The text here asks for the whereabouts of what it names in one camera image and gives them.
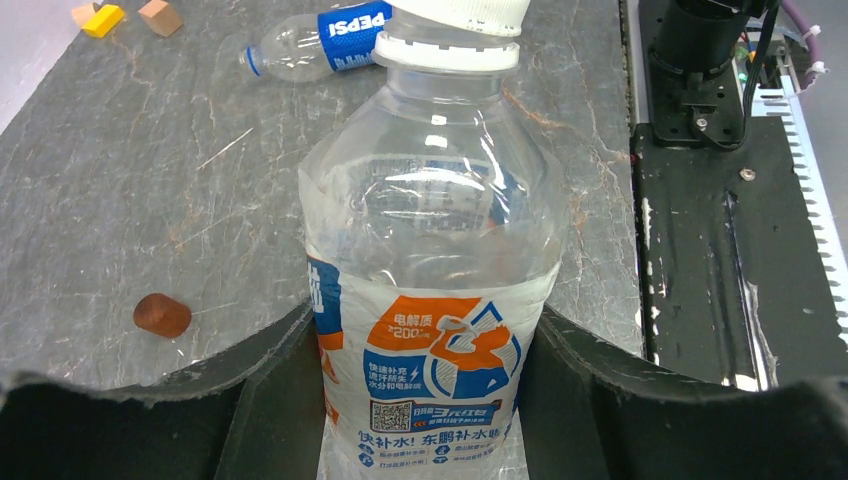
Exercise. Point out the Pepsi label clear bottle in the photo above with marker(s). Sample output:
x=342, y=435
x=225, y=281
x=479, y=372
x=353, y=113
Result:
x=309, y=47

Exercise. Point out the tan cube block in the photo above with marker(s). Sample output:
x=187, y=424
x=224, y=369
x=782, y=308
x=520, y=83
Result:
x=161, y=17

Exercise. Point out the yellow block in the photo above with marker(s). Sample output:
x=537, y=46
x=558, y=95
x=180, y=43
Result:
x=98, y=22

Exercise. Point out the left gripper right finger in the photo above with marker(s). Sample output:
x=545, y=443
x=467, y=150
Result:
x=590, y=410

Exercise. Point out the brown cylinder block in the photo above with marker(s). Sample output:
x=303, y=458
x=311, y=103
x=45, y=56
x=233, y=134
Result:
x=161, y=315

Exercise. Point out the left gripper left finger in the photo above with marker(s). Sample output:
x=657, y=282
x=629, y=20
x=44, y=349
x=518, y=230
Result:
x=252, y=411

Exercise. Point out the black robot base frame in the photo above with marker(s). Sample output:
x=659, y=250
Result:
x=733, y=288

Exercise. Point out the white slotted cable duct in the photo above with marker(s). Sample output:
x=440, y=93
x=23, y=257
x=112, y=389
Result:
x=783, y=101

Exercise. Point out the red label clear bottle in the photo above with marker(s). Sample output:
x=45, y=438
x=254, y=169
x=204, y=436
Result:
x=433, y=241

